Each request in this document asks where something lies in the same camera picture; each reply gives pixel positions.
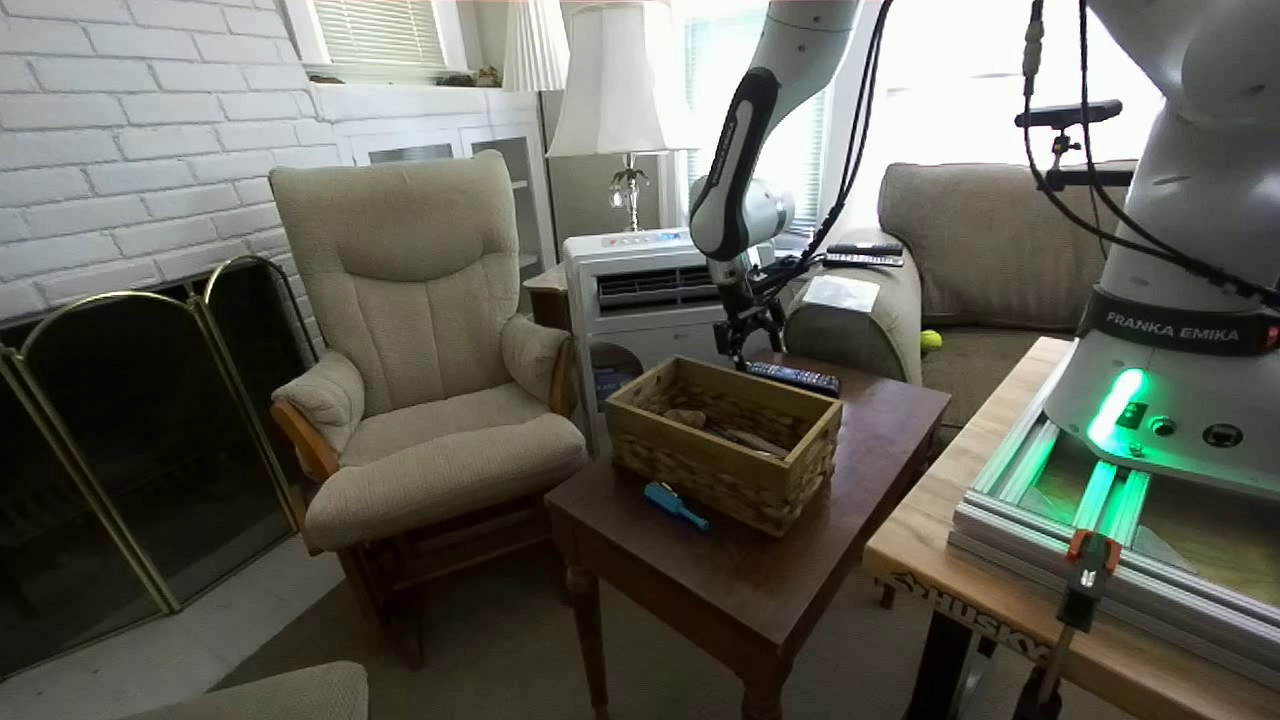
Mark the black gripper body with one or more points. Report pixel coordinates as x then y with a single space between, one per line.
751 304

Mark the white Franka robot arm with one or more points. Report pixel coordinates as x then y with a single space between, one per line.
1176 365

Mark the white portable air conditioner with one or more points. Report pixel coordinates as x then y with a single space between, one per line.
632 303

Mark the large black remote control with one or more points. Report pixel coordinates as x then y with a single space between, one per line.
792 376

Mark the woven wicker basket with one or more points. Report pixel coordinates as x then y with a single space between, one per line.
741 447

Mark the yellow tennis ball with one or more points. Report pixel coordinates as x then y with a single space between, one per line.
931 343

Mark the blue plastic toy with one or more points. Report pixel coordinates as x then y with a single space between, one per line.
672 507

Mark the white table lamp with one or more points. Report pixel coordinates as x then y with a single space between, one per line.
622 88

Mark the beige sofa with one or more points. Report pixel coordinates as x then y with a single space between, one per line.
983 257

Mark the dark wooden side table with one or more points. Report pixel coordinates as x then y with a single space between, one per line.
739 592

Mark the light wooden robot table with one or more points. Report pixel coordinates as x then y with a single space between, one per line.
1113 663

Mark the beige glider armchair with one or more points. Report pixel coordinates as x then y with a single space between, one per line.
436 415

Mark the black brass fireplace screen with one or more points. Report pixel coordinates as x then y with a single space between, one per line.
136 461

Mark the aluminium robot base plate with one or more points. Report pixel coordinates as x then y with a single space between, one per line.
1197 571

